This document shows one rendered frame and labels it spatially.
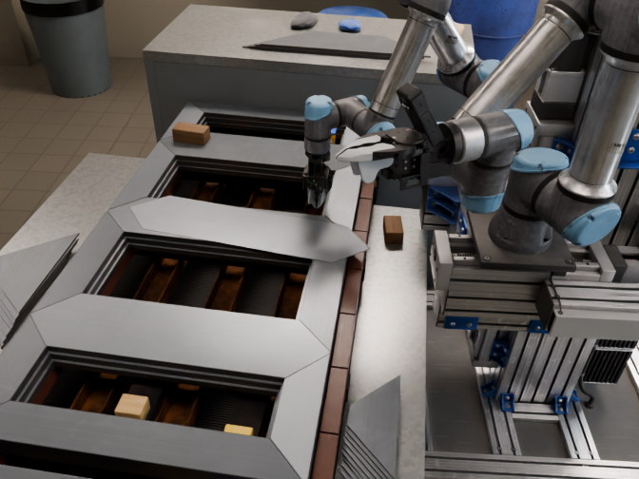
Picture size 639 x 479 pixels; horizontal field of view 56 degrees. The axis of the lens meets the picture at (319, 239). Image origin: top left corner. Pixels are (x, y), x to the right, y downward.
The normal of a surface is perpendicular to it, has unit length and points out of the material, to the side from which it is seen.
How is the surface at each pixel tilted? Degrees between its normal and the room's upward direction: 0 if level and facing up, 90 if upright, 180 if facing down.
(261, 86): 90
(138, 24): 90
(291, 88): 90
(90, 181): 0
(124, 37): 90
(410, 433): 0
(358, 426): 0
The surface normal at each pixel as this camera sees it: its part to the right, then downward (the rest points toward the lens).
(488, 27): -0.25, 0.59
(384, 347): 0.03, -0.79
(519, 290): -0.04, 0.61
